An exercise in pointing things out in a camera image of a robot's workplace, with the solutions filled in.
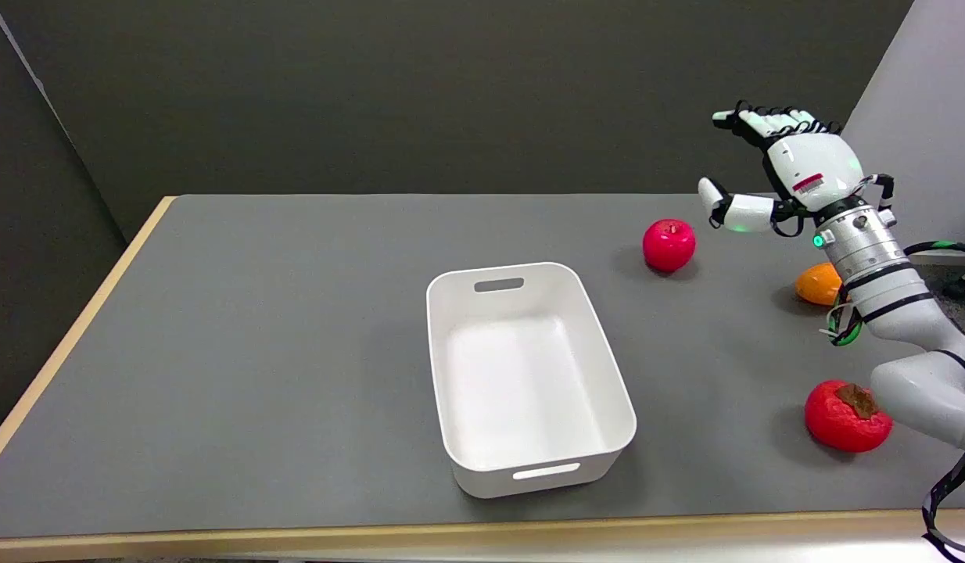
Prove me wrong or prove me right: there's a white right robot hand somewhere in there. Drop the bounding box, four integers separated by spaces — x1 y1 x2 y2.
698 101 895 238

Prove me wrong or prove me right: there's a red apple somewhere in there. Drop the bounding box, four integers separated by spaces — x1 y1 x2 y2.
643 219 697 273

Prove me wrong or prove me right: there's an orange fruit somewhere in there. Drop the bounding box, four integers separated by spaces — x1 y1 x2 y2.
795 263 844 307

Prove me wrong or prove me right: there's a red persimmon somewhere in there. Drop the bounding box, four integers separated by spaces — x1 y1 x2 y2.
805 380 894 454

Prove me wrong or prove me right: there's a white plastic bin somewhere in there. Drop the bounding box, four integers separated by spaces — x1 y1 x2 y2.
426 262 637 499

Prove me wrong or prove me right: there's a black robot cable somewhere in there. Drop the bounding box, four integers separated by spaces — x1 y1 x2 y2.
922 452 965 558

